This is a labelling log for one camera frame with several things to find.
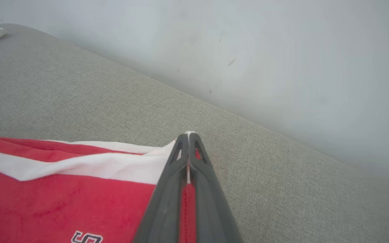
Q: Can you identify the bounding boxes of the red shorts with white band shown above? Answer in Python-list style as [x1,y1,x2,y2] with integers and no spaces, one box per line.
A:
[0,131,202,243]

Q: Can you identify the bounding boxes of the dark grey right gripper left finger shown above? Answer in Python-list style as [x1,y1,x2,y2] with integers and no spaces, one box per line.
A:
[132,134,188,243]

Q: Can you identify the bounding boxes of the grey fabric sofa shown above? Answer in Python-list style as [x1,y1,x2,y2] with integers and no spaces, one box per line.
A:
[0,23,389,243]

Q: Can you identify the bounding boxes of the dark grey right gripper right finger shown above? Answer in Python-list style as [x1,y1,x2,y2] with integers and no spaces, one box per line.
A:
[188,133,243,243]

